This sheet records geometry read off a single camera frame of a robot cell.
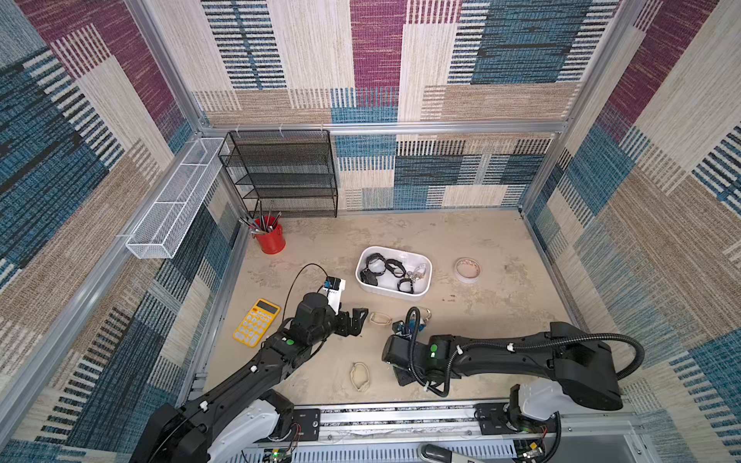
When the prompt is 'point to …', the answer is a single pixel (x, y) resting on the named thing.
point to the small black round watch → (405, 280)
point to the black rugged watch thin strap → (376, 263)
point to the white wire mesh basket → (164, 228)
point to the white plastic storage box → (388, 283)
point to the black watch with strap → (397, 263)
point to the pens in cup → (260, 226)
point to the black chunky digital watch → (369, 278)
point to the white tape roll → (467, 270)
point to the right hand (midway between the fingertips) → (408, 371)
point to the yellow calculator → (257, 324)
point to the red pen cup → (274, 241)
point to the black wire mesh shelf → (286, 173)
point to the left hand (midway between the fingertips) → (356, 308)
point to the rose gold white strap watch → (419, 271)
